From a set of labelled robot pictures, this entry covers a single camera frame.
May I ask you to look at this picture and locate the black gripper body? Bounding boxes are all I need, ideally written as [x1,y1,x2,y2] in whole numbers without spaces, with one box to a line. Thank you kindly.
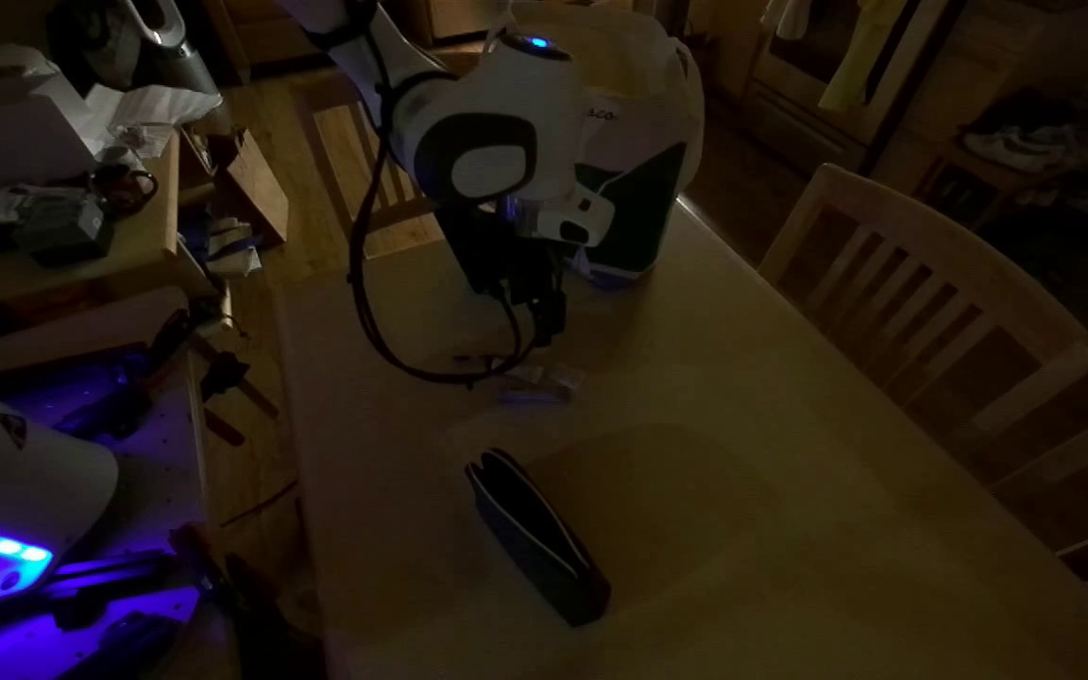
[442,200,576,350]

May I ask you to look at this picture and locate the small labelled stick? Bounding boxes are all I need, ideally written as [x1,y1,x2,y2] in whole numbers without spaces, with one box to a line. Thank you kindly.
[500,371,582,409]

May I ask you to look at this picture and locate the black pencil case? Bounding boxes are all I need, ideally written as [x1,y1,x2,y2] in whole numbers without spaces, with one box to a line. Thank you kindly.
[462,441,617,631]

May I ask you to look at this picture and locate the wooden slatted chair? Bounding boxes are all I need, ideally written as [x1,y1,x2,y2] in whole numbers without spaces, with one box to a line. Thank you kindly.
[301,60,510,261]
[984,393,1088,638]
[756,157,1088,489]

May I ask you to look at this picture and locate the white shopping bag green print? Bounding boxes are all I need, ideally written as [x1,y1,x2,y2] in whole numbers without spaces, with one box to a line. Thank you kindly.
[490,0,709,292]

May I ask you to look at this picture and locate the brown cardboard box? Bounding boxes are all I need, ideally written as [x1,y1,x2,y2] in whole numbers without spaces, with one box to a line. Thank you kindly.
[177,120,294,249]

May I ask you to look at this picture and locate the black clamp tools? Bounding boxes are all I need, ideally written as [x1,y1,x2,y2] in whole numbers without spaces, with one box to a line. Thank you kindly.
[143,298,284,449]

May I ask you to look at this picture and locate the wooden side table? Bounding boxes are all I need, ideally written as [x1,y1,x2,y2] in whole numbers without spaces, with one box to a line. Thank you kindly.
[0,127,190,316]

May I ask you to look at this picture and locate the yellow hanging cloth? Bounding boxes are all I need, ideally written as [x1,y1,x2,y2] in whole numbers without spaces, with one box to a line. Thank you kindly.
[815,0,952,125]

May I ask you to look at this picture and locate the dark electronic device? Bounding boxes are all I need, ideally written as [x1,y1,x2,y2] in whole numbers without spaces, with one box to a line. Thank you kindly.
[0,180,115,263]

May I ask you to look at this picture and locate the grey vacuum cleaner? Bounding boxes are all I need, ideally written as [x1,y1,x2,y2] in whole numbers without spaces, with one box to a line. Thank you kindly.
[46,0,223,98]

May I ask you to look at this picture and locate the white crumpled paper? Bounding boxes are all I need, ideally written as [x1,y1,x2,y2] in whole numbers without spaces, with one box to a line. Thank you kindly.
[0,40,240,194]

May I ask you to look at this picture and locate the white dome cover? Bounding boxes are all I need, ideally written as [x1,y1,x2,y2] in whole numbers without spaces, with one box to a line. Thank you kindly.
[0,368,121,558]

